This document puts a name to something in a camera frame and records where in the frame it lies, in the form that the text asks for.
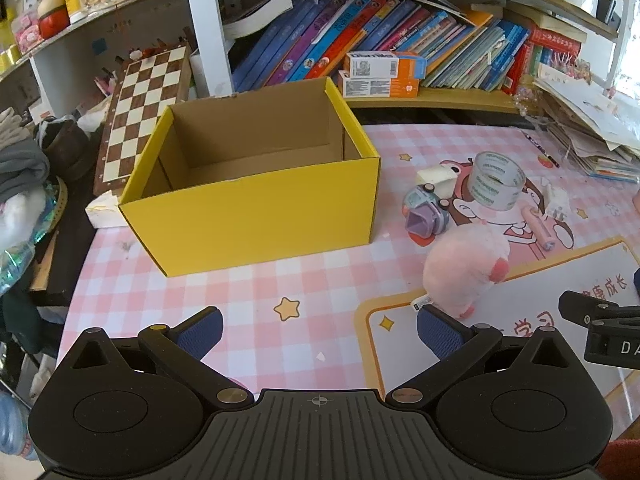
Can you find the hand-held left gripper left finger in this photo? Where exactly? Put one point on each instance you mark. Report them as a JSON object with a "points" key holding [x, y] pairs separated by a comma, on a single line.
{"points": [[200, 332]]}

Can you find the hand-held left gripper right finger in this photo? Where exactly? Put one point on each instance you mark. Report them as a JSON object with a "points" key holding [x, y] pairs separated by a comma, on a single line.
{"points": [[440, 332]]}

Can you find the pink plush toy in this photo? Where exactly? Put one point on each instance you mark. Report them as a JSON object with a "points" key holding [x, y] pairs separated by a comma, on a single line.
{"points": [[460, 270]]}

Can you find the pink tube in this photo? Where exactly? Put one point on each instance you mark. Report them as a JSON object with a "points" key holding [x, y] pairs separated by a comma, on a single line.
{"points": [[537, 225]]}

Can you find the white charger plug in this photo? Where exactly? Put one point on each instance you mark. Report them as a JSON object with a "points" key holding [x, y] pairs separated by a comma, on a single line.
{"points": [[556, 205]]}

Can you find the yellow cardboard box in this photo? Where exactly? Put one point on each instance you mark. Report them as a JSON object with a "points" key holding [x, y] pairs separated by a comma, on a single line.
{"points": [[250, 220]]}

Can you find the grey purple toy car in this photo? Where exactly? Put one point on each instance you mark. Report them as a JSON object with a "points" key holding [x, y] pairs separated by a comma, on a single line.
{"points": [[425, 210]]}

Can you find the clear tape roll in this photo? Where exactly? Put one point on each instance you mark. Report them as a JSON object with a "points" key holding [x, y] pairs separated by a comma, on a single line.
{"points": [[492, 195]]}

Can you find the white eraser block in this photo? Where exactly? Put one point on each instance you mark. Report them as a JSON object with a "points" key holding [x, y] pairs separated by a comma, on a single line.
{"points": [[435, 175]]}

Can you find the pink checked desk mat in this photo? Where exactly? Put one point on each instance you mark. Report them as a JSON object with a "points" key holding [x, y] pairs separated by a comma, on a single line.
{"points": [[300, 285]]}

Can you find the white crumpled tissue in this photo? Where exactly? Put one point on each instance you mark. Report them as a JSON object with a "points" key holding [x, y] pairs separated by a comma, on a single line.
{"points": [[102, 212]]}

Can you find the stack of papers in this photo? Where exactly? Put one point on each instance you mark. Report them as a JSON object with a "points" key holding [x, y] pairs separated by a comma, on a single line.
{"points": [[590, 125]]}

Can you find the black red pencil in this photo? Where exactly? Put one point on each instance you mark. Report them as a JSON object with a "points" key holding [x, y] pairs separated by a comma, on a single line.
{"points": [[540, 149]]}

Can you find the iridescent bag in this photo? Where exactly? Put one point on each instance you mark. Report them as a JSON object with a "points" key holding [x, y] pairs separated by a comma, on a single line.
{"points": [[25, 250]]}

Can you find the dark brown bag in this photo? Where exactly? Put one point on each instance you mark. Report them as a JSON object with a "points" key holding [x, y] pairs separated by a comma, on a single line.
{"points": [[67, 147]]}

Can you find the brown white chessboard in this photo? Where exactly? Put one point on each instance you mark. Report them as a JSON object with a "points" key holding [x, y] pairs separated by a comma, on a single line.
{"points": [[145, 105]]}

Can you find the grey cloth pile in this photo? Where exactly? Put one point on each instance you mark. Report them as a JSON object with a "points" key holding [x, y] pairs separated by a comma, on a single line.
{"points": [[22, 170]]}

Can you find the orange white carton blue end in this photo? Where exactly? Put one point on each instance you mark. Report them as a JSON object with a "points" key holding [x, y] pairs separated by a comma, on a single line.
{"points": [[380, 65]]}

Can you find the white gloves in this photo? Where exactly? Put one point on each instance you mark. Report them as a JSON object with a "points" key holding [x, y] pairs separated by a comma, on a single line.
{"points": [[12, 127]]}

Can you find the row of colourful books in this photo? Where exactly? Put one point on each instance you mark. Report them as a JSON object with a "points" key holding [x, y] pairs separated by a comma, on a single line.
{"points": [[450, 45]]}

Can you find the white wooden bookshelf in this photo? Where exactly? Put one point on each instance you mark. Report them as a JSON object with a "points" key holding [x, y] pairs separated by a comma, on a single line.
{"points": [[205, 25]]}

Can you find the red round jar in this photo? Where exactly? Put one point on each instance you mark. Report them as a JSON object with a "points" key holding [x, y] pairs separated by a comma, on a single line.
{"points": [[54, 22]]}

